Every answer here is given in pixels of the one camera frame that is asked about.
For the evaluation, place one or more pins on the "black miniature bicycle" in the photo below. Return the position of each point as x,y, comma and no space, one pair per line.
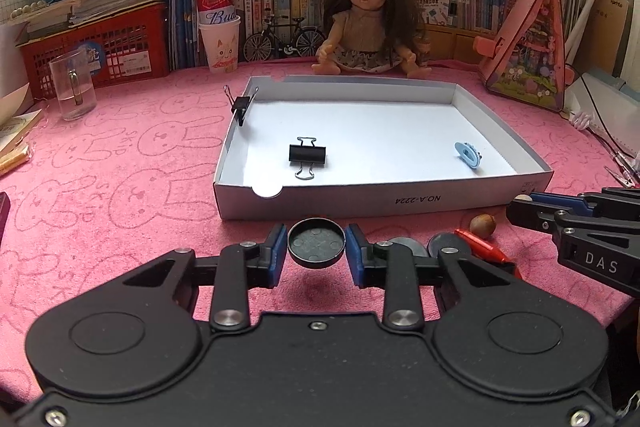
300,38

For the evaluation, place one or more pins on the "colourful pencil box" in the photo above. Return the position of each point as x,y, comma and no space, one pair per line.
432,4

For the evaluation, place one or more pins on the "clear glass mug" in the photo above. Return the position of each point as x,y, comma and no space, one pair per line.
72,87

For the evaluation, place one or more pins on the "pink triangular toy case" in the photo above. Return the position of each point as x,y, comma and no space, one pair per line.
535,52

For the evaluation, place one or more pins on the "red marker pen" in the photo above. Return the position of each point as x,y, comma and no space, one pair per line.
482,248

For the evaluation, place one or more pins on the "small metal scissors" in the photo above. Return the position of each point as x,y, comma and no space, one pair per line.
625,167

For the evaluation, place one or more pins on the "white paper cup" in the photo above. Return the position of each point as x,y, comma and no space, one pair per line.
220,44

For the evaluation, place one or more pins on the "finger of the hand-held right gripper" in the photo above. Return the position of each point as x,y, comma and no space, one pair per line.
617,196
532,214

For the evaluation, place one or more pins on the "pink rabbit print cloth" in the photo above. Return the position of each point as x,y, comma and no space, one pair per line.
125,187

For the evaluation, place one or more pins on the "beige paper sheet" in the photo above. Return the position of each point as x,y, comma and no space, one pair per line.
12,104

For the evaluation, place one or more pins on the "brown-haired doll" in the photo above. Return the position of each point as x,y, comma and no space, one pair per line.
367,2

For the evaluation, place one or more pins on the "blue hair clip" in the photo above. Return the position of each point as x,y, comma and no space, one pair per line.
468,154

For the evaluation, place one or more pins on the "tall cardboard package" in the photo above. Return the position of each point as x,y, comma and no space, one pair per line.
611,22

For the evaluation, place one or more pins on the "large red plastic basket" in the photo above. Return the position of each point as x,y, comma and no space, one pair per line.
125,47

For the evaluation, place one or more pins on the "black binder clip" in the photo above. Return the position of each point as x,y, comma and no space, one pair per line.
241,107
307,154

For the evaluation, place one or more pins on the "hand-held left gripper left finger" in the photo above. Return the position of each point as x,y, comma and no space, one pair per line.
276,253

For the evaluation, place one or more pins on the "pile of flat books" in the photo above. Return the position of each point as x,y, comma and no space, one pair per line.
15,142

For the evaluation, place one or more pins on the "white cardboard box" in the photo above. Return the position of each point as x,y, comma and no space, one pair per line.
370,132

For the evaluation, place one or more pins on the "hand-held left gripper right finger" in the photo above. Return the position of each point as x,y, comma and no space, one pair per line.
354,254

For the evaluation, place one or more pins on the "dark flat thing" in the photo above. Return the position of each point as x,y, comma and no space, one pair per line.
4,219

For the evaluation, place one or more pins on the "black round lid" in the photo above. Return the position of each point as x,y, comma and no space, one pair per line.
447,241
316,244

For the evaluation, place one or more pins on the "white grid board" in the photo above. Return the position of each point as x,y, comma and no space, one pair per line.
15,7

